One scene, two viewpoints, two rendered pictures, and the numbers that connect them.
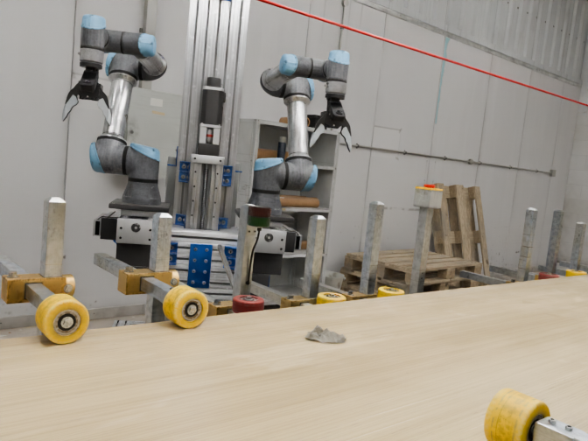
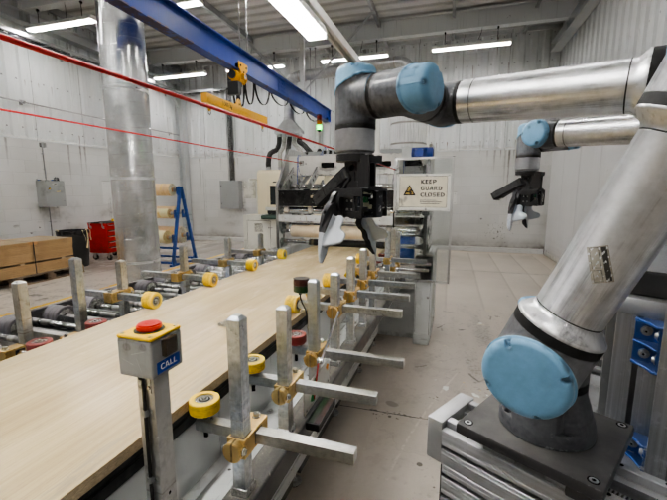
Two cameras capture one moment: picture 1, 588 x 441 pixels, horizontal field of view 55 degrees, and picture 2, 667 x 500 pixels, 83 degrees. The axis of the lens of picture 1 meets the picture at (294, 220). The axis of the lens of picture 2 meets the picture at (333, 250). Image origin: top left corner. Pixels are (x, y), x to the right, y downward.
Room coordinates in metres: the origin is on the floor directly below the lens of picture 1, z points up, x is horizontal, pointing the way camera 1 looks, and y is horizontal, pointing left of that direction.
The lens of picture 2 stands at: (2.67, -0.52, 1.45)
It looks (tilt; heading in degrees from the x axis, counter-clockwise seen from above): 9 degrees down; 148
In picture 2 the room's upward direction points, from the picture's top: straight up
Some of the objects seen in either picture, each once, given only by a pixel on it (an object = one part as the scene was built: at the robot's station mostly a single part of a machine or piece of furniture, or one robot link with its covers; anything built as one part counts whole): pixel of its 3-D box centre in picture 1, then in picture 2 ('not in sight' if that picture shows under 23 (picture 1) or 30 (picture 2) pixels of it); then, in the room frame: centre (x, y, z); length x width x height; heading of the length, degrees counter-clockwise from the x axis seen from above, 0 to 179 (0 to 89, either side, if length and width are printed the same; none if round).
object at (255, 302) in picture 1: (247, 318); (296, 346); (1.41, 0.09, 0.85); 0.08 x 0.08 x 0.11
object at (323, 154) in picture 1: (275, 219); not in sight; (4.69, 0.16, 0.78); 0.90 x 0.45 x 1.55; 131
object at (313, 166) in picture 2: not in sight; (355, 238); (-0.61, 1.80, 0.95); 1.65 x 0.70 x 1.90; 40
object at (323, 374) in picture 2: not in sight; (318, 385); (1.54, 0.11, 0.75); 0.26 x 0.01 x 0.10; 130
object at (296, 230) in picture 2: not in sight; (347, 232); (-0.42, 1.58, 1.05); 1.43 x 0.12 x 0.12; 40
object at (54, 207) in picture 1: (48, 308); (350, 304); (1.18, 0.51, 0.90); 0.03 x 0.03 x 0.48; 40
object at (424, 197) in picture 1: (428, 198); (151, 350); (1.99, -0.46, 1.18); 0.07 x 0.07 x 0.08; 40
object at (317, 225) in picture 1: (310, 294); (285, 380); (1.67, -0.07, 0.87); 0.03 x 0.03 x 0.48; 40
